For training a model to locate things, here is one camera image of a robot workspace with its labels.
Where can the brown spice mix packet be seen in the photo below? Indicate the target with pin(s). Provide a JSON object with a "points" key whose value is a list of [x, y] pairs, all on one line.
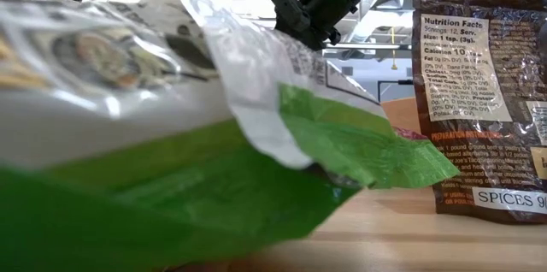
{"points": [[470, 156]]}

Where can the white green food packet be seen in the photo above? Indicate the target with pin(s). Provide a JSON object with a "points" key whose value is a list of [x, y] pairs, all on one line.
{"points": [[128, 135]]}

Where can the silver spiral ceiling duct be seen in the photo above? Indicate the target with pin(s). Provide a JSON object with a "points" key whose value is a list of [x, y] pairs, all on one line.
{"points": [[367, 28]]}

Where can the black metal rack frame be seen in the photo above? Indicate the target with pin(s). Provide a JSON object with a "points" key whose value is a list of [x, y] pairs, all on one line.
{"points": [[397, 81]]}

